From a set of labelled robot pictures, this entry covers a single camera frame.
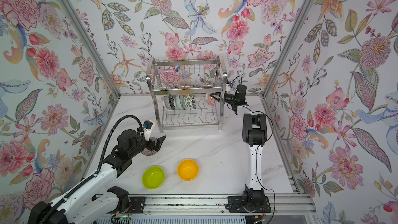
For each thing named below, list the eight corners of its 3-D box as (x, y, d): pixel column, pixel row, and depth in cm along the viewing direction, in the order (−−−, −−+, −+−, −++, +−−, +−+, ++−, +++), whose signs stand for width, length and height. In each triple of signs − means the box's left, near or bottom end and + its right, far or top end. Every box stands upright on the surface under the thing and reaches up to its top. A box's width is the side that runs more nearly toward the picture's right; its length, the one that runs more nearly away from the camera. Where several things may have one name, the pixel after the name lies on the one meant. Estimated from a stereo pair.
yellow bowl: (177, 182, 82) (176, 179, 79) (178, 161, 89) (178, 158, 86) (198, 182, 82) (198, 179, 79) (198, 161, 89) (198, 158, 86)
